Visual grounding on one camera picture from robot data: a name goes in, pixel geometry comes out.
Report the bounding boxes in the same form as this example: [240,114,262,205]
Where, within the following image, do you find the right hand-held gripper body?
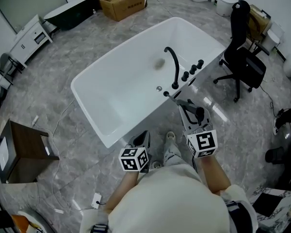
[183,120,218,159]

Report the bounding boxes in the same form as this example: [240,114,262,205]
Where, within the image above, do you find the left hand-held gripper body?
[118,143,152,172]

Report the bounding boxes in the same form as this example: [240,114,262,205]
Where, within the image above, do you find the grey metal rod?
[175,99,206,121]

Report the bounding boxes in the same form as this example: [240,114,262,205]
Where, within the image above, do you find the person's left forearm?
[104,170,139,213]

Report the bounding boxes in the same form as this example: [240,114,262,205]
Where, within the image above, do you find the person's right forearm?
[196,155,231,196]

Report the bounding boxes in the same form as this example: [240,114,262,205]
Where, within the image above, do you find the white bathtub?
[70,17,226,149]

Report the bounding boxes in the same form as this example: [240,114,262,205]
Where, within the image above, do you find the dark green bathtub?
[43,0,94,31]

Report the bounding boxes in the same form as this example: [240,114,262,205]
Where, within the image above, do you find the person's right leg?
[162,139,185,166]

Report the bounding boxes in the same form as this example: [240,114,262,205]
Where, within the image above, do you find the black curved faucet spout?
[163,46,181,90]

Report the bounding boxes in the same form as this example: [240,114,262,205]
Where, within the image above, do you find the white power strip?
[91,192,102,209]

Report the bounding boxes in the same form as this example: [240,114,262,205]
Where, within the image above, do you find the person's white shirt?
[80,165,259,233]

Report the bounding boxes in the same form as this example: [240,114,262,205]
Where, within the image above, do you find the black office chair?
[213,0,270,103]

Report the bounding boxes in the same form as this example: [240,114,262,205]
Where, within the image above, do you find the black round stool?
[265,146,286,165]

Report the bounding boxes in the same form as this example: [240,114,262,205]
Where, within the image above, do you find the black rectangular panel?
[253,192,283,217]

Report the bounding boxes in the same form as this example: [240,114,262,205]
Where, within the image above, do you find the dark wooden vanity cabinet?
[0,119,60,184]

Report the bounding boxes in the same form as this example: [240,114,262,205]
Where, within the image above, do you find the cardboard box with round print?
[247,4,272,40]

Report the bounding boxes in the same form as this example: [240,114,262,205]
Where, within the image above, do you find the white cylinder toilet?
[216,0,237,17]

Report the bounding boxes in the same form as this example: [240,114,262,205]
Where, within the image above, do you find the large cardboard box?
[99,0,148,22]

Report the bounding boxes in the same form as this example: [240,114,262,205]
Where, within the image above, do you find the white cabinet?
[9,15,53,67]

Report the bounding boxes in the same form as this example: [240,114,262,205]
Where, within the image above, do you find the grey chair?
[0,53,25,84]

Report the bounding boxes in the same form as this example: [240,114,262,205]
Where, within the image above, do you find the black floor cable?
[259,78,286,114]

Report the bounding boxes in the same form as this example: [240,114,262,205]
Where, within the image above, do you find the black arm strap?
[91,223,110,233]
[224,201,252,233]

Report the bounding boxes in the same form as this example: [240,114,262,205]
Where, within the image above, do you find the white floor cable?
[32,100,97,213]

